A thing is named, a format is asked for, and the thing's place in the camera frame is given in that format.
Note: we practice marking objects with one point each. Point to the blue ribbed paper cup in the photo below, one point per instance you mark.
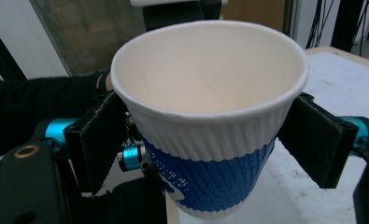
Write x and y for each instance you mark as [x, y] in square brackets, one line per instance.
[210, 93]

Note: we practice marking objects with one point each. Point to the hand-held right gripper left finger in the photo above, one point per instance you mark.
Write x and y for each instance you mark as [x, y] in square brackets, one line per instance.
[95, 140]

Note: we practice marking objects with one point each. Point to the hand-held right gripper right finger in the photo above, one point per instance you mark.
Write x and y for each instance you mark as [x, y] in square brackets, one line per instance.
[316, 143]

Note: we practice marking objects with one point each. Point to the black metal post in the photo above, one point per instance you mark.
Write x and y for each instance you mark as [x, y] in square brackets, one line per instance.
[347, 21]

